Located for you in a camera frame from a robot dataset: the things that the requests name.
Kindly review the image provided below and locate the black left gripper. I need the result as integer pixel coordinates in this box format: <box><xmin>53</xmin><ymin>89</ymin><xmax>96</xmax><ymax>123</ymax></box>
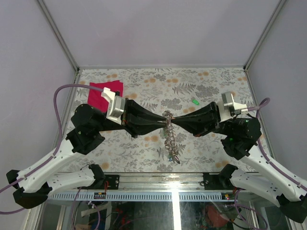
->
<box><xmin>95</xmin><ymin>97</ymin><xmax>168</xmax><ymax>138</ymax></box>

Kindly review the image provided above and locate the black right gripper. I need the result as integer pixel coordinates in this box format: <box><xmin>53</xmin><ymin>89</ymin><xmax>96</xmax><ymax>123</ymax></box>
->
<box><xmin>171</xmin><ymin>101</ymin><xmax>234</xmax><ymax>137</ymax></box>

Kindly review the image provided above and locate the green tagged key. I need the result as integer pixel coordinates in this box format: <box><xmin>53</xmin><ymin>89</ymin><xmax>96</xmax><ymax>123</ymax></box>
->
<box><xmin>192</xmin><ymin>99</ymin><xmax>200</xmax><ymax>105</ymax></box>

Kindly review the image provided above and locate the grey metal key organiser ring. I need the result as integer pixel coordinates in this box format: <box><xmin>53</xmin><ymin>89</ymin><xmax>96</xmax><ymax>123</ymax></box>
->
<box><xmin>162</xmin><ymin>110</ymin><xmax>180</xmax><ymax>165</ymax></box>

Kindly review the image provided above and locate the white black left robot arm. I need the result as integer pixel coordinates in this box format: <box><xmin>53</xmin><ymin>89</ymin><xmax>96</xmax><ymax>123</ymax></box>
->
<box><xmin>6</xmin><ymin>96</ymin><xmax>166</xmax><ymax>209</ymax></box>

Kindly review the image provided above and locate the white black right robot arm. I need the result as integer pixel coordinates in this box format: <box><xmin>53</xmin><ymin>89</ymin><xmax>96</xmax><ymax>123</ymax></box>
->
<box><xmin>171</xmin><ymin>102</ymin><xmax>307</xmax><ymax>223</ymax></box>

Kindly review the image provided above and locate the floral table mat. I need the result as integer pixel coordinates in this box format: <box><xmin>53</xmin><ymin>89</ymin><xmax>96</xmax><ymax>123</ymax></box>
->
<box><xmin>63</xmin><ymin>68</ymin><xmax>254</xmax><ymax>173</ymax></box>

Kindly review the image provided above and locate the red folded cloth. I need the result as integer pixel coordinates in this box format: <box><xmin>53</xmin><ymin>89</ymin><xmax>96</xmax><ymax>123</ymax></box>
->
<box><xmin>87</xmin><ymin>80</ymin><xmax>124</xmax><ymax>113</ymax></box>

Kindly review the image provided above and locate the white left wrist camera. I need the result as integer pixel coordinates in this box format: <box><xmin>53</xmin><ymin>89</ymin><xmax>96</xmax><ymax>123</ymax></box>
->
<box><xmin>101</xmin><ymin>87</ymin><xmax>125</xmax><ymax>125</ymax></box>

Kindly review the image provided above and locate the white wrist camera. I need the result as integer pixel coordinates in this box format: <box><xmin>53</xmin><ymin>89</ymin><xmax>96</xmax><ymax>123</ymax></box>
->
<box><xmin>216</xmin><ymin>92</ymin><xmax>248</xmax><ymax>122</ymax></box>
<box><xmin>101</xmin><ymin>87</ymin><xmax>125</xmax><ymax>125</ymax></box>

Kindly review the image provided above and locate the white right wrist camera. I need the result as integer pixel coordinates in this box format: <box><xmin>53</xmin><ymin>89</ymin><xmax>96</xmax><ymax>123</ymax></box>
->
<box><xmin>216</xmin><ymin>92</ymin><xmax>248</xmax><ymax>122</ymax></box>

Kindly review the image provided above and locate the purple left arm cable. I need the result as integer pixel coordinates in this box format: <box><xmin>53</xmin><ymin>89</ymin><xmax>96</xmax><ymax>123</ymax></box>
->
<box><xmin>0</xmin><ymin>84</ymin><xmax>105</xmax><ymax>215</ymax></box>

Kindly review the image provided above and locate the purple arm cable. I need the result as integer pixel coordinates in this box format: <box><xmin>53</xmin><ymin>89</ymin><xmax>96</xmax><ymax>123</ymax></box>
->
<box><xmin>0</xmin><ymin>84</ymin><xmax>105</xmax><ymax>215</ymax></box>
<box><xmin>247</xmin><ymin>97</ymin><xmax>307</xmax><ymax>192</ymax></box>

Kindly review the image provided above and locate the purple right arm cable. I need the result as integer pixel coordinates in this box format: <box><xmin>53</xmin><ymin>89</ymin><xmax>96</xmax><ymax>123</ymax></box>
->
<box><xmin>247</xmin><ymin>97</ymin><xmax>307</xmax><ymax>192</ymax></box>

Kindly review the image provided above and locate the aluminium front rail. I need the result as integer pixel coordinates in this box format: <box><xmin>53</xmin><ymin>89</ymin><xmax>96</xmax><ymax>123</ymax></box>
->
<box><xmin>37</xmin><ymin>172</ymin><xmax>295</xmax><ymax>191</ymax></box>

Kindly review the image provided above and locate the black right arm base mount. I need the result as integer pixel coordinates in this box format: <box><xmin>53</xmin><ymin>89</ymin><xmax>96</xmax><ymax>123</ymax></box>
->
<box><xmin>200</xmin><ymin>172</ymin><xmax>234</xmax><ymax>190</ymax></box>

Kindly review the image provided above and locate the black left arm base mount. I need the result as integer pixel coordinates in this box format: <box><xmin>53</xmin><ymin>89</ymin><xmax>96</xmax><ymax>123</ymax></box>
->
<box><xmin>94</xmin><ymin>174</ymin><xmax>120</xmax><ymax>190</ymax></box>

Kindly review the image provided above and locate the white slotted cable duct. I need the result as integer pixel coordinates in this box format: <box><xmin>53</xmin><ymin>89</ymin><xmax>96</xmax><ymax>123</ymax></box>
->
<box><xmin>49</xmin><ymin>191</ymin><xmax>234</xmax><ymax>202</ymax></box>

